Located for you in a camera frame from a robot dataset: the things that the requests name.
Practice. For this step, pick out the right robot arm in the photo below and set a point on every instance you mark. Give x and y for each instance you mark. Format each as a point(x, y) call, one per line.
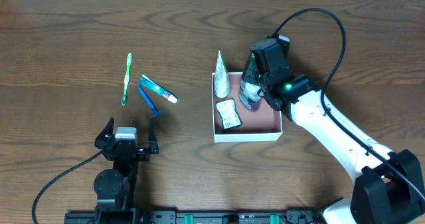
point(388, 186)

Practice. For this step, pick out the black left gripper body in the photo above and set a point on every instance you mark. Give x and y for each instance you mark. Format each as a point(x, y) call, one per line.
point(125, 153)

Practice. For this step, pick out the green white tissue pack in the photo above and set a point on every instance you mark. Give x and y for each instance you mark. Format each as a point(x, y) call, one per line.
point(228, 114)

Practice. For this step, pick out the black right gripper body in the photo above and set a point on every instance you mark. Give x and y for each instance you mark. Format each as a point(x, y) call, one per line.
point(250, 74)

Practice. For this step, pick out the blue disposable razor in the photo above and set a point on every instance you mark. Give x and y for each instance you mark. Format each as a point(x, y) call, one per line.
point(152, 106)

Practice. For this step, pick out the green Colgate toothpaste tube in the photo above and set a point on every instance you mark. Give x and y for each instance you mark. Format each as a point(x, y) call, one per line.
point(146, 82)

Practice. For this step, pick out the white box with red lining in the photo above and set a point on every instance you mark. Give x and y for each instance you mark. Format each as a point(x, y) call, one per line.
point(261, 126)

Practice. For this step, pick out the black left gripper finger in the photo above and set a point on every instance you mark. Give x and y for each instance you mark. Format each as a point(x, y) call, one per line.
point(152, 140)
point(105, 135)

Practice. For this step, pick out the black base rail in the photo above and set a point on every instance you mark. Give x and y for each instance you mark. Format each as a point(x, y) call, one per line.
point(137, 216)

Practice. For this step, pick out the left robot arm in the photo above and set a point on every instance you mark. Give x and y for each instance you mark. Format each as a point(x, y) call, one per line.
point(115, 187)

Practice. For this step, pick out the green white toothbrush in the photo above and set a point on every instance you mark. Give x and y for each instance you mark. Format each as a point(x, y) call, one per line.
point(127, 78)

